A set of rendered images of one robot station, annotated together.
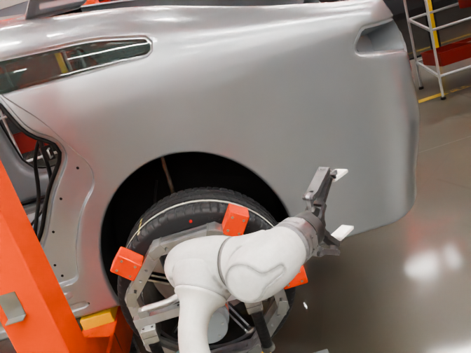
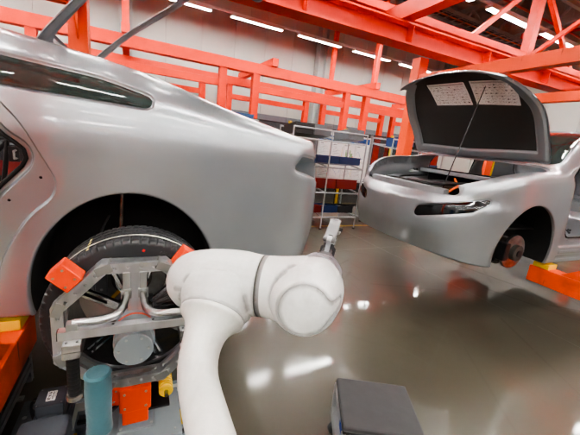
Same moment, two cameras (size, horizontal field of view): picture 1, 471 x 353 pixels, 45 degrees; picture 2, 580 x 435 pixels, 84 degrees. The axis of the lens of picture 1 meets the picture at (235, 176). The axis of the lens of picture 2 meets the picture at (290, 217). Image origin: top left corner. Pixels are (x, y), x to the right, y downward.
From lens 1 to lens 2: 0.64 m
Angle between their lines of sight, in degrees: 27
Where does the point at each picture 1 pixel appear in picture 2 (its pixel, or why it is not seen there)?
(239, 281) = (300, 306)
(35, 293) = not seen: outside the picture
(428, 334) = (271, 371)
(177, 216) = (133, 243)
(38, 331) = not seen: outside the picture
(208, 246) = (242, 259)
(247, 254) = (313, 274)
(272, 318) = not seen: hidden behind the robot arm
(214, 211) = (167, 247)
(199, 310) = (216, 336)
